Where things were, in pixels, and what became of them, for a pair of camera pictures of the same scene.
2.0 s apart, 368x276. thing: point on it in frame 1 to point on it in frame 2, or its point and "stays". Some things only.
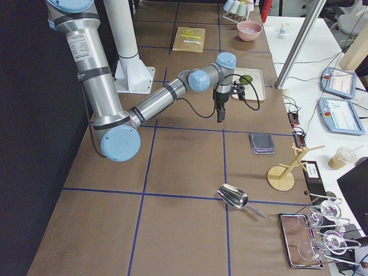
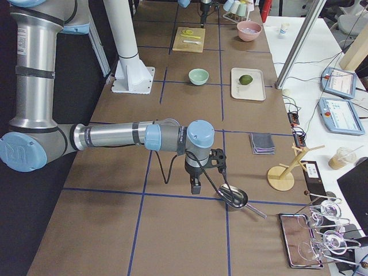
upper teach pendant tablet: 339,81 stays
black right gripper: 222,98 to 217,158
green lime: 244,81 stays
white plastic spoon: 198,42 stays
